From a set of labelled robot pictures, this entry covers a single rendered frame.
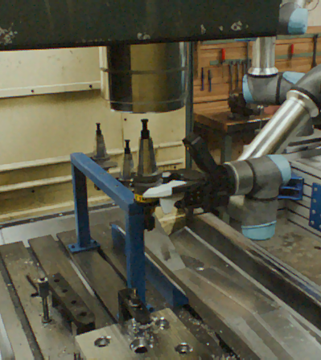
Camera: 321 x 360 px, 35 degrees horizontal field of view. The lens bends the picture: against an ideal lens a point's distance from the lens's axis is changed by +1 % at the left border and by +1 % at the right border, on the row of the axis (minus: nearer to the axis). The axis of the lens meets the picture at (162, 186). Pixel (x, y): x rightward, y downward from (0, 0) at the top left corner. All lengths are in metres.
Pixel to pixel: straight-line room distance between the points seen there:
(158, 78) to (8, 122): 1.13
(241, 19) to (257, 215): 0.45
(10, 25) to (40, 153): 1.27
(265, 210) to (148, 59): 0.46
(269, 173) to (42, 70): 1.06
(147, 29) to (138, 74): 0.09
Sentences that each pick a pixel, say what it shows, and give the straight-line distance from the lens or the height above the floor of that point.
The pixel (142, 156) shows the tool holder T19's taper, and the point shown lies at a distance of 0.95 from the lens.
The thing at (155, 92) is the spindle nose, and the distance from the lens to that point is 0.86.
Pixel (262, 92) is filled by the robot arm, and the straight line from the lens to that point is 2.02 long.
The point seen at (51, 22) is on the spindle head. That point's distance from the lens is 0.74.
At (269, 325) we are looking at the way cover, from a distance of 1.60.
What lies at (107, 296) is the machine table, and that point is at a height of 0.90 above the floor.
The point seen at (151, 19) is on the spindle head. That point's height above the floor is 1.64.
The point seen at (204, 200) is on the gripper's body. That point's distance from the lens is 1.03.
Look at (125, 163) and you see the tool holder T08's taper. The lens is 1.32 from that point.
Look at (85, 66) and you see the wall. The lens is 1.95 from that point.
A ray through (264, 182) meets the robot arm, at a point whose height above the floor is 1.30.
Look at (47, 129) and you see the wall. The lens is 1.96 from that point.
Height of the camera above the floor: 1.67
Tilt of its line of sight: 20 degrees down
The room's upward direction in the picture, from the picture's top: 1 degrees counter-clockwise
